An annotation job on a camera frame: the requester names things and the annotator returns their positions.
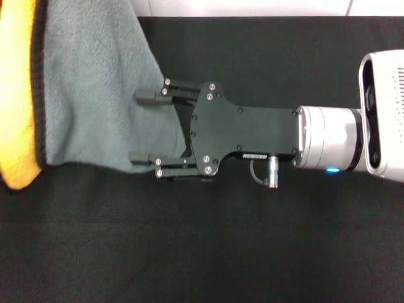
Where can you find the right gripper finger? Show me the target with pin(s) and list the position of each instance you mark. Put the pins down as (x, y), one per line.
(148, 98)
(140, 157)

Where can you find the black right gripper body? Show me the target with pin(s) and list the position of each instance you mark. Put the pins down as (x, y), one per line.
(246, 132)

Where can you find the grey yellow towel black trim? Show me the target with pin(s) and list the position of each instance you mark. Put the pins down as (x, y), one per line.
(94, 94)

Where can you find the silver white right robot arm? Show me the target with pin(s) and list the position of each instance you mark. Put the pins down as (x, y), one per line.
(328, 139)

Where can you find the black tablecloth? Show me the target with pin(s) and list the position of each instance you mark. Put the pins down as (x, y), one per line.
(252, 236)

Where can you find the right gripper silver plug connector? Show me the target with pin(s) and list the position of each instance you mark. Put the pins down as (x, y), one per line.
(273, 172)

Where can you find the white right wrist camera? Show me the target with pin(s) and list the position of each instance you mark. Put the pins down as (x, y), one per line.
(388, 94)

